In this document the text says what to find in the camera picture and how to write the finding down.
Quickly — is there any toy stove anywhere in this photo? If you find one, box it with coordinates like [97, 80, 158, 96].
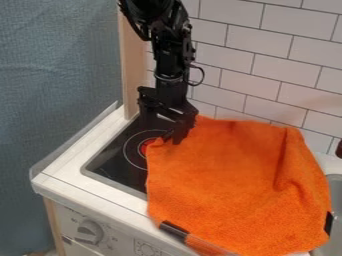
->
[80, 112, 181, 201]

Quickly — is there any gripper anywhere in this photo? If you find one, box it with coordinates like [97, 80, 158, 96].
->
[136, 78, 201, 146]

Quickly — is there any toy sink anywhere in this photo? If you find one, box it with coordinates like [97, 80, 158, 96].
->
[309, 173, 342, 256]

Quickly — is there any orange cloth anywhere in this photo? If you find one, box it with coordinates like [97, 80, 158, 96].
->
[144, 115, 334, 256]

